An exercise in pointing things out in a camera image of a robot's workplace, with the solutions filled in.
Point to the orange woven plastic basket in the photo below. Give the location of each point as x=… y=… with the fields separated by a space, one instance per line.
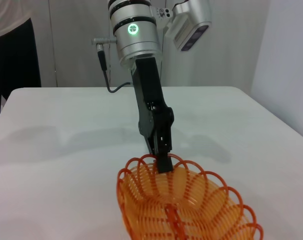
x=204 y=200

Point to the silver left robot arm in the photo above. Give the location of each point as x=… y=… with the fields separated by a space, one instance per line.
x=136 y=45

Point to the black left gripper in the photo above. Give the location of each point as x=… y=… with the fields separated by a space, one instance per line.
x=146 y=87

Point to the person white shirt black trousers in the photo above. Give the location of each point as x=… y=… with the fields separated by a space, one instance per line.
x=14 y=62

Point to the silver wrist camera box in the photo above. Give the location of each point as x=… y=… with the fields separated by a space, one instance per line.
x=189 y=27

